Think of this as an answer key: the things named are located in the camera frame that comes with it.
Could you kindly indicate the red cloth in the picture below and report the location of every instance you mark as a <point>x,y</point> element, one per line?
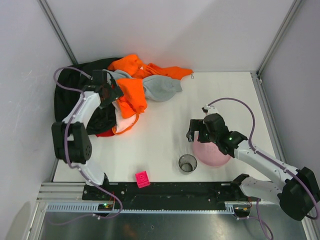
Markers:
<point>108,133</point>

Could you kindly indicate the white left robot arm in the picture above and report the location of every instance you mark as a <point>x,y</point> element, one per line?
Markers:
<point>71,141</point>

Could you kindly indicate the white cable duct strip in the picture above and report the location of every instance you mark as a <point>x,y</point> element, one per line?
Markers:
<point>105,208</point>

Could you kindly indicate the aluminium frame post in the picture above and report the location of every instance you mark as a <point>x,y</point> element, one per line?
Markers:
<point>284,27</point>
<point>52,20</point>

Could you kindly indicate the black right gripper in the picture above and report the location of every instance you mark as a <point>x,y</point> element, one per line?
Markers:
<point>197,128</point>

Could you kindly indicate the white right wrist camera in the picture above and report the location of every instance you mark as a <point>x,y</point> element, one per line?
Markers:
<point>208,110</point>

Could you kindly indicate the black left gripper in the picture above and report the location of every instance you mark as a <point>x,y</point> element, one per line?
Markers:
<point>110,92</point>

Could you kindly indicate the left aluminium frame post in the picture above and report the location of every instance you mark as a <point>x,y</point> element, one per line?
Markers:
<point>52,20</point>

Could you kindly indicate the magenta cube block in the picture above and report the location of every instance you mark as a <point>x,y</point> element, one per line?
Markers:
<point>142,179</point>

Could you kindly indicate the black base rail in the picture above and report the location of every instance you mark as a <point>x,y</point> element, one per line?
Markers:
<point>176,194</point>

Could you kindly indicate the black cloth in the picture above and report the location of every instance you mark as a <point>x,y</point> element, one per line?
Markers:
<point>67,100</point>

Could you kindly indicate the orange zip jacket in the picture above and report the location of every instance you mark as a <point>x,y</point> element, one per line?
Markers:
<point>128,111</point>

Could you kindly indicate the grey cloth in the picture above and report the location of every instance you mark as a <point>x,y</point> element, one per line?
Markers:
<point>158,88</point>

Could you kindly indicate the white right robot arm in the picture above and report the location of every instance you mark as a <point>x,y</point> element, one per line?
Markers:
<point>295,190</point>

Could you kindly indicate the right aluminium frame post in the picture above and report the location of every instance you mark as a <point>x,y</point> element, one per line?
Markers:
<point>284,27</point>

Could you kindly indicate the pink plate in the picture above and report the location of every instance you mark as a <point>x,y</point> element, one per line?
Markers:
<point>208,153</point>

